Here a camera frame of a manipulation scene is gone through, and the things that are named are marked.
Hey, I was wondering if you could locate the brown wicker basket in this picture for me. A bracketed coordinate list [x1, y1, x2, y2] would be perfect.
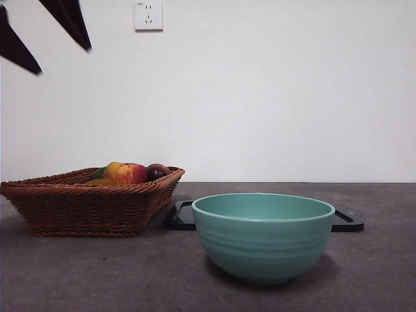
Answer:
[0, 166, 186, 238]

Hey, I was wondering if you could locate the dark red plum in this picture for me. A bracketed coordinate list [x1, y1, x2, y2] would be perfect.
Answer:
[146, 163, 172, 183]

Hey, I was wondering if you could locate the orange brown fruit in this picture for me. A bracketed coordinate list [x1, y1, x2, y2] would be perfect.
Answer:
[84, 177, 117, 187]

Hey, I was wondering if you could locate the white wall power socket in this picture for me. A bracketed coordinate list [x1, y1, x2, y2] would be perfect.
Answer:
[135, 0, 164, 32]

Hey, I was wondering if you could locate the black rectangular tray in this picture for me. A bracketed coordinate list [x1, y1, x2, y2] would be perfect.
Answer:
[165, 200, 365, 233]

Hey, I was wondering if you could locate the red yellow apple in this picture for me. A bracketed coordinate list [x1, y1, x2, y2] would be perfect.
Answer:
[103, 162, 149, 186]

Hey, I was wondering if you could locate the teal ribbed bowl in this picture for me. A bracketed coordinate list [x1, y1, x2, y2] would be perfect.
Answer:
[191, 192, 335, 286]

